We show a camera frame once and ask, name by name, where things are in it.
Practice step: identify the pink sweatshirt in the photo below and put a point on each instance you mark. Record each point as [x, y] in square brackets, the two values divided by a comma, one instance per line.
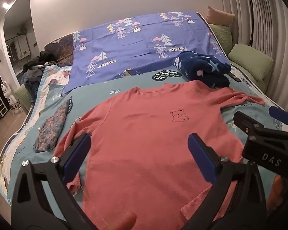
[146, 148]

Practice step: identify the white printed quilt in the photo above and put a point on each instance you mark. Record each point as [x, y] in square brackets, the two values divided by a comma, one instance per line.
[57, 76]

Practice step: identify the beige pillow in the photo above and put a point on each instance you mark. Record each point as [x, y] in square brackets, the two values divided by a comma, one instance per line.
[218, 15]

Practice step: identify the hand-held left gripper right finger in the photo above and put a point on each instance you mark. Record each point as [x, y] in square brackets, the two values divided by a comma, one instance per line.
[201, 159]

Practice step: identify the floral patterned cloth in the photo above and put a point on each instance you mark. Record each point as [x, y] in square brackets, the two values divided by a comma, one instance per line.
[50, 127]

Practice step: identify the small green pillow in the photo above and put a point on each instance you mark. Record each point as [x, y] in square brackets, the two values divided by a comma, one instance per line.
[219, 34]

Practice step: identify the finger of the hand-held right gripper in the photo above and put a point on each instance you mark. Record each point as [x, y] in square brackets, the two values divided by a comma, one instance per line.
[244, 122]
[279, 113]

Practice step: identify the navy star fleece blanket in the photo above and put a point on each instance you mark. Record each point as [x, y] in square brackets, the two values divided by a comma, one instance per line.
[201, 64]

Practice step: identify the large green pillow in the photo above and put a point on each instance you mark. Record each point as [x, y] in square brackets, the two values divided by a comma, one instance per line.
[249, 60]

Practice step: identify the blue tree print sheet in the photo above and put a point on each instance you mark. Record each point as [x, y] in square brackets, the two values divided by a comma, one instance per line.
[134, 43]

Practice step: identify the green cushion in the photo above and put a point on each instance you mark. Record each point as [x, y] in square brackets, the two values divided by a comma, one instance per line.
[24, 97]

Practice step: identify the dark brown printed blanket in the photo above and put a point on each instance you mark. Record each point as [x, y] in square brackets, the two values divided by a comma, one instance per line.
[64, 50]

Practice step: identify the teal printed bed sheet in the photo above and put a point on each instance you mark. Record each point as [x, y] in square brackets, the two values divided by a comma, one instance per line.
[98, 94]

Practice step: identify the black fabric tag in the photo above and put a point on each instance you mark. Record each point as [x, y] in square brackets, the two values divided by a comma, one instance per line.
[234, 77]

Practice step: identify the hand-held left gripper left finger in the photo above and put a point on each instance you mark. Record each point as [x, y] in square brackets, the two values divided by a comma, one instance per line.
[76, 157]

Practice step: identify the pile of dark clothes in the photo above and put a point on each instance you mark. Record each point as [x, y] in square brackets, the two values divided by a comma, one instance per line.
[36, 69]

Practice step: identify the white bear figurine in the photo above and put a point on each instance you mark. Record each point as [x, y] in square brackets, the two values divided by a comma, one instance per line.
[7, 93]

